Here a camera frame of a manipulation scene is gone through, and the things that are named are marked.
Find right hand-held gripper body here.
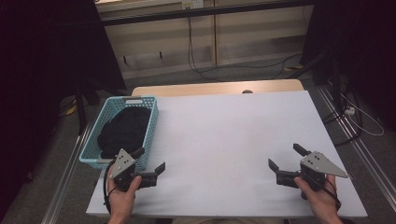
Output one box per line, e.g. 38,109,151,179
276,151,349,201

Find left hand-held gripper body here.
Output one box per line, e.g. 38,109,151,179
108,148,159,193

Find black knit vest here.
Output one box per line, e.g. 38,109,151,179
96,106,152,160

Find light blue plastic basket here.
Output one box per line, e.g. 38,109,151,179
78,95,160,172

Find person's right hand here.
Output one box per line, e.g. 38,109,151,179
293,174,343,220

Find person's left hand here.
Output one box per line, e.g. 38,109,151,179
106,175,143,219

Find white table sheet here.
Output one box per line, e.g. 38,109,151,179
86,90,368,218

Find black curtain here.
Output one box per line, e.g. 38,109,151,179
0,0,127,216

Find light wooden cabinet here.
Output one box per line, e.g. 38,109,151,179
94,0,314,80

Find black tripod stand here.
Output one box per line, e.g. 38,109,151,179
300,0,396,132

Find black metal bar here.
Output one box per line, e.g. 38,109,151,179
101,0,314,27

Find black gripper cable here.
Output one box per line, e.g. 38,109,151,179
103,160,118,216
302,174,342,209

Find metal floor rail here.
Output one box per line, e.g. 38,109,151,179
317,83,396,203
40,124,94,224

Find black looped floor cable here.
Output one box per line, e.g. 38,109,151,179
321,87,363,147

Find white cable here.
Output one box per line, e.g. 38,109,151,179
340,92,386,137

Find black hanging cable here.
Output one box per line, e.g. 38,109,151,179
186,15,225,83

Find white wall socket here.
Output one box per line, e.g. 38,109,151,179
181,0,204,9

